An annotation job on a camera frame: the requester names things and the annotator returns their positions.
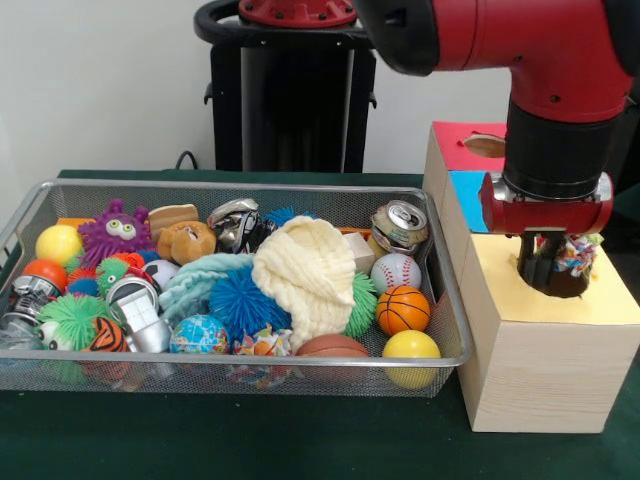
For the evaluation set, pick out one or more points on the yellow foam ball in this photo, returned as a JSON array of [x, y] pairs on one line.
[[411, 352]]

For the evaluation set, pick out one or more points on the green spiky ball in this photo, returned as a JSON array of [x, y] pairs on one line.
[[362, 305]]

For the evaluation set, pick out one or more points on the large blue spiky ball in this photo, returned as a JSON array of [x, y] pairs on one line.
[[240, 305]]

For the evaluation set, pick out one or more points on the crushed black red can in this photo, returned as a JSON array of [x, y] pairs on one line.
[[262, 232]]

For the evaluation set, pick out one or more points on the cream fleece cloth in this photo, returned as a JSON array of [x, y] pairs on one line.
[[305, 270]]

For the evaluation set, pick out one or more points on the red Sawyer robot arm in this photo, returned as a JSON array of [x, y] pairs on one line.
[[525, 30]]

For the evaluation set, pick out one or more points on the brown football toy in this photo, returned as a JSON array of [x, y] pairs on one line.
[[332, 346]]

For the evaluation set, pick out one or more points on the wooden box with three holes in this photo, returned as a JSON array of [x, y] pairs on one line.
[[545, 370]]

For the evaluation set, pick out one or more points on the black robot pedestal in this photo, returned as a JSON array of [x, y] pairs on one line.
[[300, 100]]

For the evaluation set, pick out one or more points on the crushed silver can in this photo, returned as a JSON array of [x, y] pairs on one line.
[[232, 222]]

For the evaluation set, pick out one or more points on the purple spiky monster toy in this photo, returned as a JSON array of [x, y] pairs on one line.
[[115, 232]]

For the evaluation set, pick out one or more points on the orange basketball toy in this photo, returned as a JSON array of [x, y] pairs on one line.
[[403, 310]]

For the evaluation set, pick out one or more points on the dark green table cloth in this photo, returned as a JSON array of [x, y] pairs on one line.
[[629, 205], [250, 440]]

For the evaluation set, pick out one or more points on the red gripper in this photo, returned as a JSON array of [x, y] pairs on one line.
[[545, 217]]

